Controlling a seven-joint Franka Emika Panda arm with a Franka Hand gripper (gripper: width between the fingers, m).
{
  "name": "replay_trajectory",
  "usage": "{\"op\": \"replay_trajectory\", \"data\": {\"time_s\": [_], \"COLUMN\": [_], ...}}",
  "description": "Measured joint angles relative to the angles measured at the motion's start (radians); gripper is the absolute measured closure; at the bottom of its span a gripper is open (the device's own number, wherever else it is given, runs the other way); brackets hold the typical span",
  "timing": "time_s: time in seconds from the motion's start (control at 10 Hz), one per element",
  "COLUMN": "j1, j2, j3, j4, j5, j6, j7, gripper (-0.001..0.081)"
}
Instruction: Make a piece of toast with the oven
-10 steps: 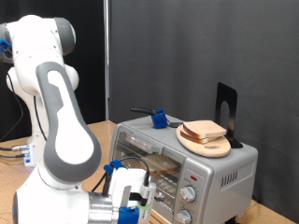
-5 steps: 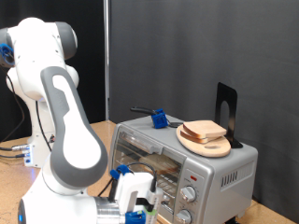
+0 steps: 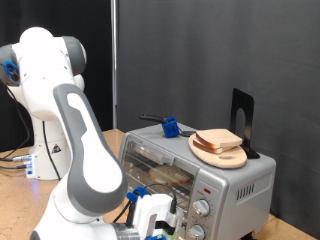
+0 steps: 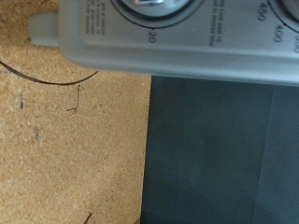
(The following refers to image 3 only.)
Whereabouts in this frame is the metal spatula with blue block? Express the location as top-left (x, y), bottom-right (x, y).
top-left (139, 114), bottom-right (198, 139)

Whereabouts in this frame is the thick bread slice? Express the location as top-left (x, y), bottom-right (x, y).
top-left (148, 164), bottom-right (193, 188)

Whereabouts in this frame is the silver oven knob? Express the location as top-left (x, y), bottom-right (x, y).
top-left (193, 198), bottom-right (211, 218)
top-left (187, 224), bottom-right (206, 240)

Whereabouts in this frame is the silver toaster oven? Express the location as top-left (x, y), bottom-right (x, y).
top-left (116, 120), bottom-right (277, 240)

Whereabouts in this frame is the thin bread slice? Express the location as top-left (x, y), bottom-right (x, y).
top-left (192, 139), bottom-right (238, 155)

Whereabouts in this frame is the wide bread slice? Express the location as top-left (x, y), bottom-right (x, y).
top-left (195, 128), bottom-right (244, 150)

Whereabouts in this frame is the metal pole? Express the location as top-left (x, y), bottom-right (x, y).
top-left (110, 0), bottom-right (119, 130)

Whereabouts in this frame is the round wooden cutting board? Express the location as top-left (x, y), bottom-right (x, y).
top-left (187, 133), bottom-right (248, 170)

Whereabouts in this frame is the grey backdrop curtain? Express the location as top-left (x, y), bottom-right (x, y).
top-left (117, 0), bottom-right (320, 239)

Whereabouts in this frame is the black metal bookend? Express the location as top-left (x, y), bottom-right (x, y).
top-left (229, 87), bottom-right (261, 160)

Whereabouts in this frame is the black backdrop curtain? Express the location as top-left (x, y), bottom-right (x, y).
top-left (0, 0), bottom-right (114, 153)

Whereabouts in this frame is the wire oven rack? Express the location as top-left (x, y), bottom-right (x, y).
top-left (123, 159), bottom-right (196, 214)

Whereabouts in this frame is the black camera cable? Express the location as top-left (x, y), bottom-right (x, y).
top-left (3, 81), bottom-right (178, 224)

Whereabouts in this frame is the robot base cable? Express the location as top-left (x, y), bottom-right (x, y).
top-left (0, 163), bottom-right (28, 171)
top-left (0, 154), bottom-right (32, 164)

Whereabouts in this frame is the blue cable clip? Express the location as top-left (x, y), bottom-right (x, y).
top-left (2, 60), bottom-right (21, 85)

